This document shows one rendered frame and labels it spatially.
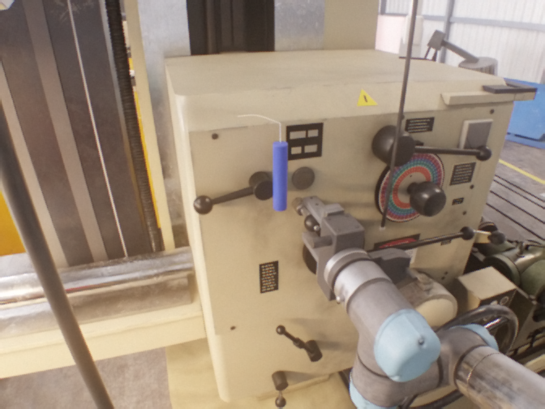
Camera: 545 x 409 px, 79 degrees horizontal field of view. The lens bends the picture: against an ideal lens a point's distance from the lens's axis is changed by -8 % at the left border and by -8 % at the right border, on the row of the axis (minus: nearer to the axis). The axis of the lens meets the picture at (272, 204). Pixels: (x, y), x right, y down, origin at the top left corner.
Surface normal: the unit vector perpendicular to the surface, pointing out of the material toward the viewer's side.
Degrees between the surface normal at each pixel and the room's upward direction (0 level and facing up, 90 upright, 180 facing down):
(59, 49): 90
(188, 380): 0
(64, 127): 90
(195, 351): 0
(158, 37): 90
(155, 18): 90
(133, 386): 0
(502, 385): 50
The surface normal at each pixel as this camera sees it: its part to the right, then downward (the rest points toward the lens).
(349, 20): 0.30, 0.47
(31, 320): 0.00, -0.87
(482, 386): -0.93, -0.31
